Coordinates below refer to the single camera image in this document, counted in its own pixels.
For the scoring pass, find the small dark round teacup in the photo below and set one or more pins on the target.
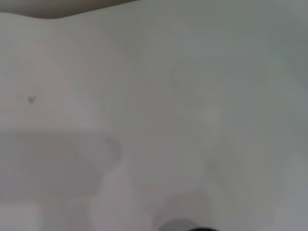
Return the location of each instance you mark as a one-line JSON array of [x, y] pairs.
[[190, 228]]

